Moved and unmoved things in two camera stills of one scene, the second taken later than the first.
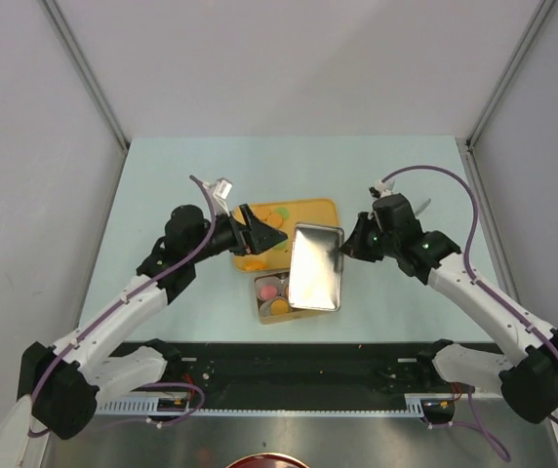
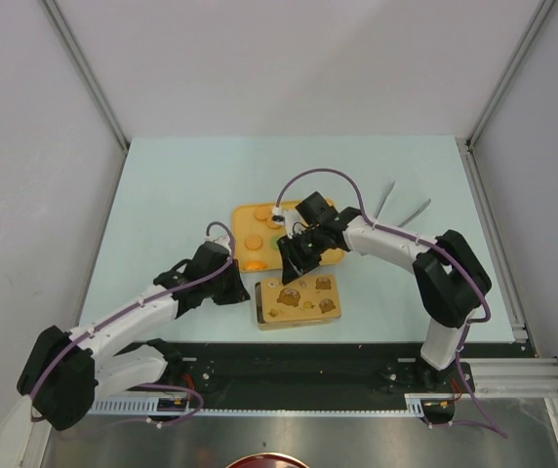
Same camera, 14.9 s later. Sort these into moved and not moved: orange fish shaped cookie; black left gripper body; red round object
Moved: black left gripper body
Not moved: orange fish shaped cookie; red round object
